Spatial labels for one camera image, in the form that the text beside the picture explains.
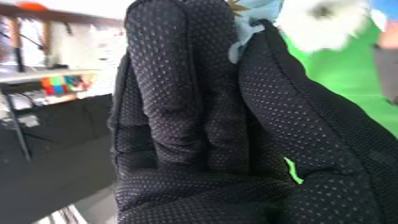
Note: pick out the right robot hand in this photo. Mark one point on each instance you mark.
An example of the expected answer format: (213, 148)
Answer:
(206, 133)

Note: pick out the white flower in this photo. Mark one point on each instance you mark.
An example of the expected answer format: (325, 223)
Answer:
(322, 23)

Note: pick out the person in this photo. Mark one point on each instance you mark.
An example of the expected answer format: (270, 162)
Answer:
(387, 70)

